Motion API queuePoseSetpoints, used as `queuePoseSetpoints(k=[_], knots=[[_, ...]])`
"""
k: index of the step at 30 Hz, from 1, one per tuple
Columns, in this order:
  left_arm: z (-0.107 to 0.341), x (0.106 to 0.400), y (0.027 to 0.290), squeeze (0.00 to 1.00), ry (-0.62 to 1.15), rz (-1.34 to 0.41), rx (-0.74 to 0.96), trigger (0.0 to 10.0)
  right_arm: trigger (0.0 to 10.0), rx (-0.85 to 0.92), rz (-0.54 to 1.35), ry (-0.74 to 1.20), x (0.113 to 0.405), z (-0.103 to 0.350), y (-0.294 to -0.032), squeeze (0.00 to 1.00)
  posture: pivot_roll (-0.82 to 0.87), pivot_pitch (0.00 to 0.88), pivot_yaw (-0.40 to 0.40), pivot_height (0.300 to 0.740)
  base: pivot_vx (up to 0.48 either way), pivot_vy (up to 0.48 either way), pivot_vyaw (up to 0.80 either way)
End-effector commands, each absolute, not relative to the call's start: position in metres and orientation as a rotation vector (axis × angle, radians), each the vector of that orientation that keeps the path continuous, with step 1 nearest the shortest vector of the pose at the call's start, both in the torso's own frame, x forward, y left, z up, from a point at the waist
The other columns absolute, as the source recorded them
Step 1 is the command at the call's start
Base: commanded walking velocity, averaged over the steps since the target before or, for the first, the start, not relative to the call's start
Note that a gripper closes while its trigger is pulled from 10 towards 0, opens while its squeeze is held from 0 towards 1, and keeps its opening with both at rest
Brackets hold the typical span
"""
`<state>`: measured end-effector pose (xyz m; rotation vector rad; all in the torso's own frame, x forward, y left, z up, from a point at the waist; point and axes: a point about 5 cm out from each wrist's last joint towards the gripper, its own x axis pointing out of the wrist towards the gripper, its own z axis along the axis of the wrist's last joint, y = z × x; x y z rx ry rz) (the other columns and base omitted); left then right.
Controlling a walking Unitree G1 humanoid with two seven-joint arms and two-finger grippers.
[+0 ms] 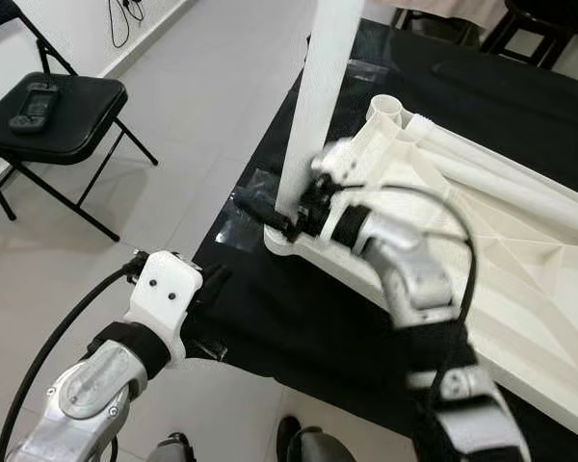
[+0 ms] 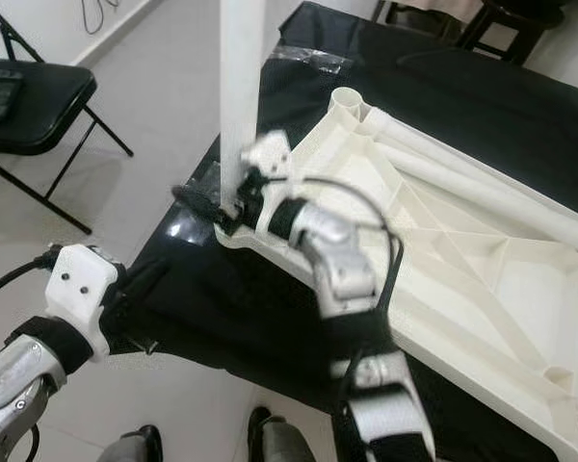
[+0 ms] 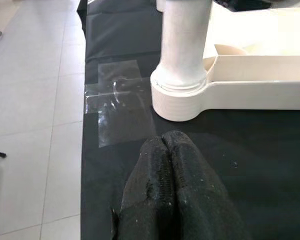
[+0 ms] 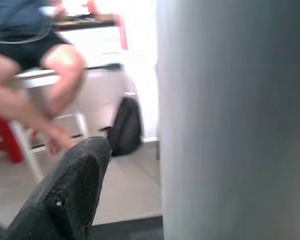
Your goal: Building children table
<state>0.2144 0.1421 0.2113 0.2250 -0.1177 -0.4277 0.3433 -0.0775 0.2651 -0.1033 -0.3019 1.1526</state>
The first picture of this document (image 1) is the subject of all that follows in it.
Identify clear tape strip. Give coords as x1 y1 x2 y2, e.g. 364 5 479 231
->
345 60 391 80

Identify grey robot left leg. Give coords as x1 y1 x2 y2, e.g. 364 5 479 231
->
146 433 196 462

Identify grey robot leg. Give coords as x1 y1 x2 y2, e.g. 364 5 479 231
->
277 416 353 462
146 433 196 462

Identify clear tape cross patch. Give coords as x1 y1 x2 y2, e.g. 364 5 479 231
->
215 168 280 253

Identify black tablecloth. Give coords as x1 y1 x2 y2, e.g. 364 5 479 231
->
178 17 578 462

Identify white plastic table top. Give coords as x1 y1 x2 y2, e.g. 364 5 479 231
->
263 94 578 444

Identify black folding chair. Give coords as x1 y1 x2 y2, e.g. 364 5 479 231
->
0 0 160 244

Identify black wall cables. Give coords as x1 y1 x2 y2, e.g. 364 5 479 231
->
106 0 150 49

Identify black wooden stool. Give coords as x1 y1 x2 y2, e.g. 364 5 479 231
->
482 0 578 68

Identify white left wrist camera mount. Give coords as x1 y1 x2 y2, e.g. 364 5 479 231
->
125 250 205 365

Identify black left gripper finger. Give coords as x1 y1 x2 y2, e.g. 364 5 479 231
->
200 265 235 301

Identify black remote control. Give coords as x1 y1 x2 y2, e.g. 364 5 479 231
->
8 82 61 133

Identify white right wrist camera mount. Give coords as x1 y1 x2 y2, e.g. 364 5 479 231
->
306 140 369 242

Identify grey robot right leg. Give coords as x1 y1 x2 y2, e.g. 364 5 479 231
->
277 416 353 462

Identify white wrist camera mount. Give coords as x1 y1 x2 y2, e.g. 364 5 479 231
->
306 140 369 242
125 250 205 365

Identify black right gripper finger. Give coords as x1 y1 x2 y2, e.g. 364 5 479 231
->
233 191 296 232

